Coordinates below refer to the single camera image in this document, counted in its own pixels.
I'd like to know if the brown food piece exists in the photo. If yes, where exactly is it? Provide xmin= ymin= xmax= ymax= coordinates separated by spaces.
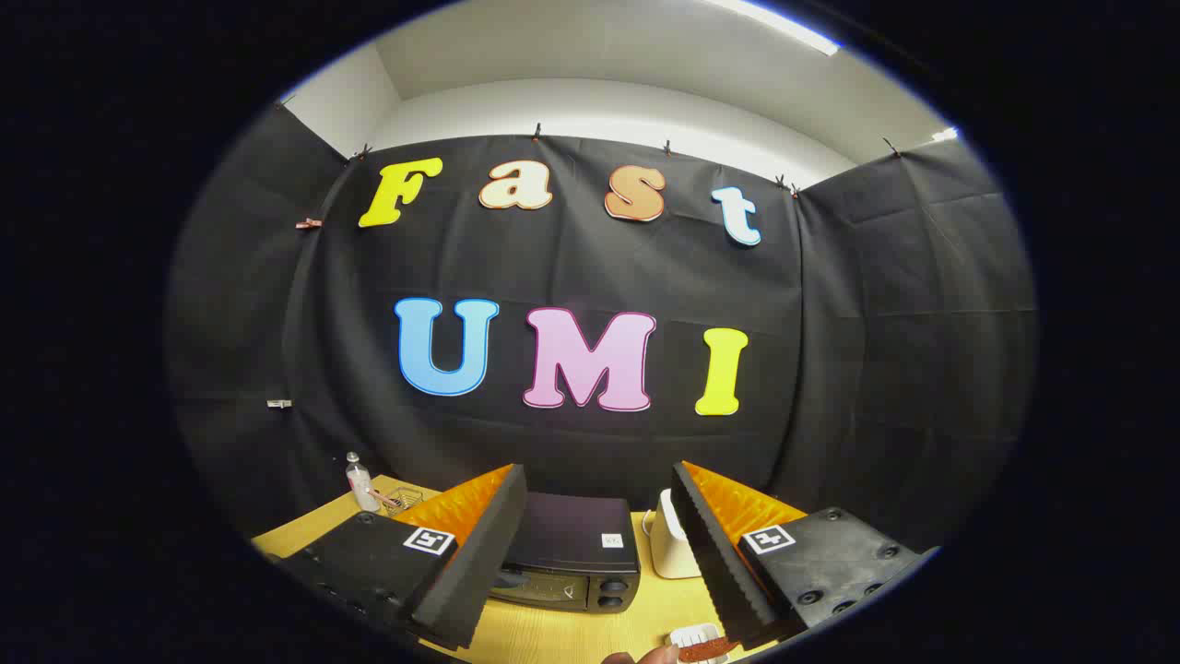
xmin=678 ymin=636 xmax=738 ymax=663

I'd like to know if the black backdrop cloth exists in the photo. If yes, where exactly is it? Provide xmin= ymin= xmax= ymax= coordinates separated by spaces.
xmin=166 ymin=103 xmax=1040 ymax=554

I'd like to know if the black toaster oven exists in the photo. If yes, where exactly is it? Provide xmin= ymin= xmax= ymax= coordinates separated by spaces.
xmin=489 ymin=492 xmax=642 ymax=616

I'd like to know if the white toaster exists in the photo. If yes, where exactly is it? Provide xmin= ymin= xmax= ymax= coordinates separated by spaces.
xmin=643 ymin=489 xmax=703 ymax=580

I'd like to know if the white ribbed dish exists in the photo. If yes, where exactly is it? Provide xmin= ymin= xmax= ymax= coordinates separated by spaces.
xmin=668 ymin=624 xmax=729 ymax=651

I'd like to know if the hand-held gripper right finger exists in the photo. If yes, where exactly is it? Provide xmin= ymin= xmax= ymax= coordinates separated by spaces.
xmin=670 ymin=460 xmax=941 ymax=651

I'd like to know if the clear plastic bottle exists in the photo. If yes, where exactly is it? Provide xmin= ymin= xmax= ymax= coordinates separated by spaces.
xmin=346 ymin=452 xmax=382 ymax=514

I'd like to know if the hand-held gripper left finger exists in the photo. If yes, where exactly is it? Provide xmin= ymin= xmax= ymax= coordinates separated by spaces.
xmin=272 ymin=464 xmax=529 ymax=651

